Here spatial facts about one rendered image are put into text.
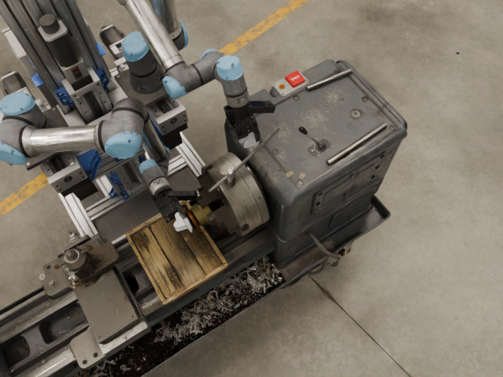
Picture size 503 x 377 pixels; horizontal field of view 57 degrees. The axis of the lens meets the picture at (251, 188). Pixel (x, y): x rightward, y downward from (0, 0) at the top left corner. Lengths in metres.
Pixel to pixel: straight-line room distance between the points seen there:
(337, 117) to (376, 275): 1.34
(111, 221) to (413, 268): 1.83
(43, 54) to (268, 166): 0.96
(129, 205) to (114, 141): 1.30
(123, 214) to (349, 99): 1.58
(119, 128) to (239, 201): 0.49
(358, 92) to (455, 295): 1.54
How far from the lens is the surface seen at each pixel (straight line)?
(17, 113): 1.87
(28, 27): 1.91
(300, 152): 1.71
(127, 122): 1.65
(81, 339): 1.96
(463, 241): 3.14
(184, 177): 2.89
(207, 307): 2.22
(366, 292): 2.86
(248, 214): 1.70
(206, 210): 1.77
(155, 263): 1.97
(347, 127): 1.80
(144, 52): 1.91
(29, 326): 2.10
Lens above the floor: 2.71
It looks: 63 degrees down
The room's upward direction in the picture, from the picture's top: 4 degrees counter-clockwise
